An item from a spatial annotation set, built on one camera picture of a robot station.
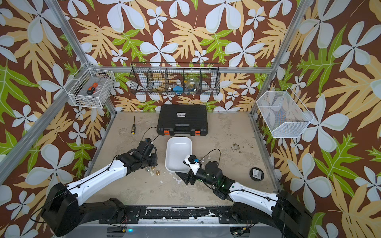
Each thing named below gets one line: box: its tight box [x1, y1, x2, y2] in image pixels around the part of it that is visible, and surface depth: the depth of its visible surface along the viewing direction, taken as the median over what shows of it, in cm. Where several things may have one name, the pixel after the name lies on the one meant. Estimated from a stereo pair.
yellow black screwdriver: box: [131, 116, 136, 135], surface depth 110 cm
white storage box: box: [165, 136, 193, 174], surface depth 99 cm
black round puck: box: [249, 167, 265, 182], surface depth 88 cm
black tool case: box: [156, 104, 209, 136], surface depth 109 cm
